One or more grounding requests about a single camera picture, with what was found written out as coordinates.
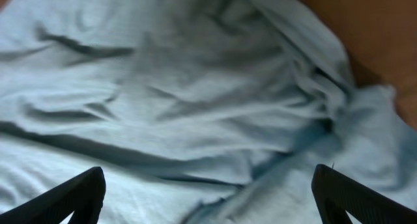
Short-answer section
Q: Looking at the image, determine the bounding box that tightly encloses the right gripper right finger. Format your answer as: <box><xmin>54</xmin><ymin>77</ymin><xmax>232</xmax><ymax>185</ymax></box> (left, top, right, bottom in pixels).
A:
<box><xmin>311</xmin><ymin>164</ymin><xmax>416</xmax><ymax>224</ymax></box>

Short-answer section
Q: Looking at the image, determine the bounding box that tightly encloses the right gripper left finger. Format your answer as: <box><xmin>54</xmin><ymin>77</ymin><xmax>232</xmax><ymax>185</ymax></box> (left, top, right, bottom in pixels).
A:
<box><xmin>1</xmin><ymin>167</ymin><xmax>106</xmax><ymax>224</ymax></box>

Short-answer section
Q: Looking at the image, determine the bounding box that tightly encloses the light blue t-shirt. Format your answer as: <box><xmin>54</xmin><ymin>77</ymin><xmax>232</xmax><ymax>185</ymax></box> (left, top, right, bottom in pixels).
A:
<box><xmin>1</xmin><ymin>0</ymin><xmax>416</xmax><ymax>223</ymax></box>

